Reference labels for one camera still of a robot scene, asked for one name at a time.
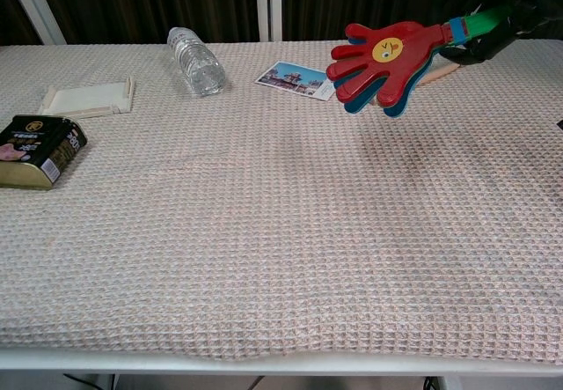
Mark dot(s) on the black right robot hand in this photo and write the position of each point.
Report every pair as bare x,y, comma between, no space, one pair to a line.
495,42

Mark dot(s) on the red hand clapper toy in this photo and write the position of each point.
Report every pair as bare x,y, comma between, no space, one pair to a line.
387,71

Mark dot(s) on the wooden stick with dark tip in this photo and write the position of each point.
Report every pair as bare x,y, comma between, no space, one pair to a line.
435,75

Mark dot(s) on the building photo postcard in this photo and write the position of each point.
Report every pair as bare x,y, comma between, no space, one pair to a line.
286,77

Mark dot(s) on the clear plastic water bottle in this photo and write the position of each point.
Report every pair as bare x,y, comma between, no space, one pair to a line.
198,64

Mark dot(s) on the beige waffle weave cloth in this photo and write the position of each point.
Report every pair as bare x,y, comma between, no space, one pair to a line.
246,240

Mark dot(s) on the white table leg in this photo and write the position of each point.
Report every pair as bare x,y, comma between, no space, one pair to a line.
448,383
107,382

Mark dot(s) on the white plastic tray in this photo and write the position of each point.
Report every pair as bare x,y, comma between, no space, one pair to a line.
85,99

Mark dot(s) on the black luncheon meat can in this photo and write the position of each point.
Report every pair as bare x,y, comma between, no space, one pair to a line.
39,152

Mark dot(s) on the upright white frame post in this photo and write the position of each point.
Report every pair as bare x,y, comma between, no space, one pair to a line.
275,2
262,2

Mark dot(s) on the slanted white frame post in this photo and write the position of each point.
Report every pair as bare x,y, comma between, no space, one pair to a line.
37,5

